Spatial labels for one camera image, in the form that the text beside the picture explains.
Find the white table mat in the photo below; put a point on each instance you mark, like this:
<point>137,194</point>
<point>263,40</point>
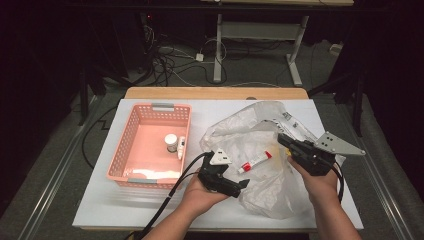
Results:
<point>100,206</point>

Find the small white power adapter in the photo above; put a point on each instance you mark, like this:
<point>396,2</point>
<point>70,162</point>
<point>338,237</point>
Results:
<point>199,57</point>

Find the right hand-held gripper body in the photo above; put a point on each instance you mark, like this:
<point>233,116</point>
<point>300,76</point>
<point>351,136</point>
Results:
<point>313,160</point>

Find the grey metal desk frame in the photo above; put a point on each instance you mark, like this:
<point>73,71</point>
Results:
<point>256,30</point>

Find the black stand leg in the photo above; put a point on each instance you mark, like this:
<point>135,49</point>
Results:
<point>358,106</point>

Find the translucent plastic bag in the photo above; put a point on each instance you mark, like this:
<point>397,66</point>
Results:
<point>260,196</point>

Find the pink perforated plastic basket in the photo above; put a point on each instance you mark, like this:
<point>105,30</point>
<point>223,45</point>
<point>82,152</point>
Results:
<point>146,143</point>

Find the person's left hand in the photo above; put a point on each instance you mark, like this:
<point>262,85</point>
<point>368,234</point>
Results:
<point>196,200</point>

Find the metal floor rail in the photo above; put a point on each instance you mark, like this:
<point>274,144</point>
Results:
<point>383,193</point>
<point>50,190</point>

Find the small round white jar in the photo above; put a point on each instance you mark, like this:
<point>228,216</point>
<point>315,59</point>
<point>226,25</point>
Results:
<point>171,140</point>

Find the person's right hand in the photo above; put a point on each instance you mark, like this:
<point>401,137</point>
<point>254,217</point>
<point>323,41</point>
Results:
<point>320,188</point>

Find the red and white toothpaste tube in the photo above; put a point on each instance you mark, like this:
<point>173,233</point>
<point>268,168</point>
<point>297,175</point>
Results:
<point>255,162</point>

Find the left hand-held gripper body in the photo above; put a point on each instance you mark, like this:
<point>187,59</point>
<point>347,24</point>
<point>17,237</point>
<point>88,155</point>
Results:
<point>216,178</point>

